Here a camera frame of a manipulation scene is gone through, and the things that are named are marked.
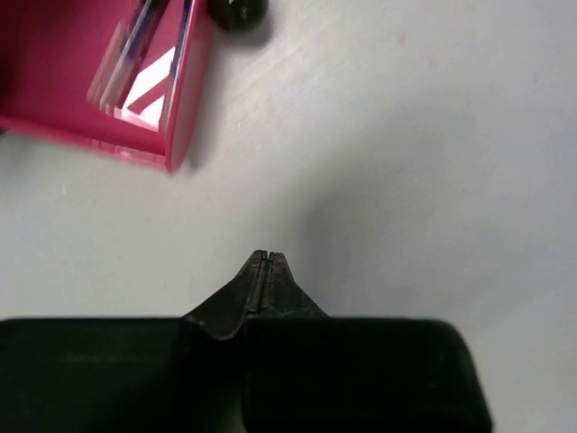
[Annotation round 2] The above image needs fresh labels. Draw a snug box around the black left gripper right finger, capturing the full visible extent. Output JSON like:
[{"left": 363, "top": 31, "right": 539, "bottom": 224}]
[{"left": 245, "top": 253, "right": 492, "bottom": 432}]

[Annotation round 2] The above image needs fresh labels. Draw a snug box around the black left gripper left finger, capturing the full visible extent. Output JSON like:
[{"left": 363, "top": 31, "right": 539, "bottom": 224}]
[{"left": 1, "top": 251, "right": 266, "bottom": 432}]

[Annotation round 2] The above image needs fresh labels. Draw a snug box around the blue capped clear pen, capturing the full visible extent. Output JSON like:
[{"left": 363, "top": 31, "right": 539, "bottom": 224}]
[{"left": 87, "top": 0, "right": 168, "bottom": 115}]

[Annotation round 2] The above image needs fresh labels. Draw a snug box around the black pink drawer organizer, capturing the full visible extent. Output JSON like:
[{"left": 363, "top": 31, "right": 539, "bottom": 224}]
[{"left": 0, "top": 0, "right": 270, "bottom": 175}]

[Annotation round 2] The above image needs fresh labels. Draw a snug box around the purple capped clear pen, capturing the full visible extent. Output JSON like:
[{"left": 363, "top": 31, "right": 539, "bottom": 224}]
[{"left": 159, "top": 0, "right": 193, "bottom": 134}]

